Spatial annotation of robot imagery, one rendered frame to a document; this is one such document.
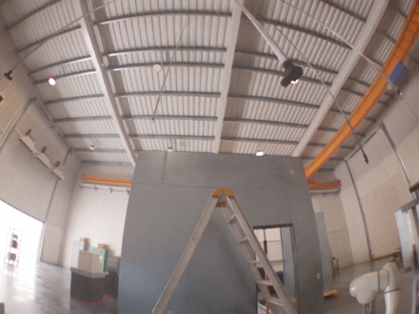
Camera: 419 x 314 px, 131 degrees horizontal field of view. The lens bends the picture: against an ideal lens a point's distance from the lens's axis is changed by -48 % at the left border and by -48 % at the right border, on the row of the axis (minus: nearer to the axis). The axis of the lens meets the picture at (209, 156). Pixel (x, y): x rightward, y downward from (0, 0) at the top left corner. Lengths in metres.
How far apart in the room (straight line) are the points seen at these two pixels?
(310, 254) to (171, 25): 7.05
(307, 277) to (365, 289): 1.51
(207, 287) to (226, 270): 0.30
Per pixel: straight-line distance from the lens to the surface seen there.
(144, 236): 2.33
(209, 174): 2.51
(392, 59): 8.81
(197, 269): 2.22
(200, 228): 1.51
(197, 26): 6.81
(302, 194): 2.82
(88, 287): 5.74
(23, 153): 10.93
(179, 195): 2.39
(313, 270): 2.70
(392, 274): 1.25
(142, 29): 7.17
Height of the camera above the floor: 1.68
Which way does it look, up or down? 33 degrees up
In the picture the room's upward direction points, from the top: straight up
